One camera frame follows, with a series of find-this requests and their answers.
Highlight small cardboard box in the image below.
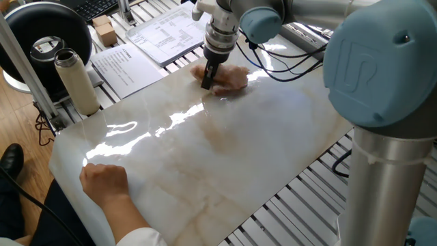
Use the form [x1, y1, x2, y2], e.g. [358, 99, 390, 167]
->
[91, 14, 113, 28]
[94, 23, 119, 48]

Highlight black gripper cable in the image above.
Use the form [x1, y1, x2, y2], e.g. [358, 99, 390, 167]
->
[235, 29, 328, 83]

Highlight metal clamp stand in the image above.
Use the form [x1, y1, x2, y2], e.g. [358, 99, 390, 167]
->
[117, 0, 137, 27]

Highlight person's bare hand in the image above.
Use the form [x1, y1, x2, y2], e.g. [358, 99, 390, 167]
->
[79, 163, 130, 209]

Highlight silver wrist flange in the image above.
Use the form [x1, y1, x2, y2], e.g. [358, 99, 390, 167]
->
[203, 18, 240, 55]

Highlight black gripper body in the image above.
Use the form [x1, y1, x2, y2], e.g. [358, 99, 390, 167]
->
[203, 46, 230, 66]

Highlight cream thermos bottle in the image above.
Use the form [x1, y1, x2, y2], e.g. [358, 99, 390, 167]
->
[53, 47, 102, 116]

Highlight aluminium frame post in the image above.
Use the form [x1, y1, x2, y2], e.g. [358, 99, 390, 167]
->
[0, 13, 68, 133]

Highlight black leather shoe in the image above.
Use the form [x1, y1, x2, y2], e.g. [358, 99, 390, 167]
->
[0, 143, 25, 180]

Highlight thick black cable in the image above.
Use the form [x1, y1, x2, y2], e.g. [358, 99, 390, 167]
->
[0, 167, 83, 246]

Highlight white wrist mount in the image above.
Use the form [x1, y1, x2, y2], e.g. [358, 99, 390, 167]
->
[191, 0, 240, 31]

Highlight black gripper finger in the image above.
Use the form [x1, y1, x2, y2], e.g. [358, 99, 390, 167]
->
[200, 60, 220, 91]

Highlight person's leg dark trousers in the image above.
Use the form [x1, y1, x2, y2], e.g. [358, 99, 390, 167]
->
[0, 174, 98, 246]

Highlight black cable loop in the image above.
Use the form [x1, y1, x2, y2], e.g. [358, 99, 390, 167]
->
[331, 148, 352, 178]

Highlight white printed paper sheet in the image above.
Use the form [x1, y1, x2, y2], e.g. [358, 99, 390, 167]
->
[89, 43, 165, 100]

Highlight printed paper stack with table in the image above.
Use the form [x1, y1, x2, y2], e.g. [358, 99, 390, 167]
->
[125, 1, 212, 68]

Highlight pink fluffy cloth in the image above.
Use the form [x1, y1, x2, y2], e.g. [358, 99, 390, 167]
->
[190, 64, 250, 96]

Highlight person's arm white sleeve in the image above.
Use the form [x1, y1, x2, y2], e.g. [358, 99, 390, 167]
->
[102, 194, 168, 246]

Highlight marble pattern slab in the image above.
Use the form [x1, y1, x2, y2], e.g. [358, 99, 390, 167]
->
[48, 33, 354, 246]

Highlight black round fan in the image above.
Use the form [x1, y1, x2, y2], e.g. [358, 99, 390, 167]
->
[0, 1, 94, 100]

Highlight grey aluminium profile rail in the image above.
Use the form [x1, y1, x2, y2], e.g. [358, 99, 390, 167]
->
[279, 22, 334, 62]

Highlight black computer keyboard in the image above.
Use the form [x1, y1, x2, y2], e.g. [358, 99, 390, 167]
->
[73, 0, 120, 23]

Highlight tangled thin black cable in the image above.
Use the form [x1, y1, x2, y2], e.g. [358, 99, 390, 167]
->
[33, 102, 57, 147]

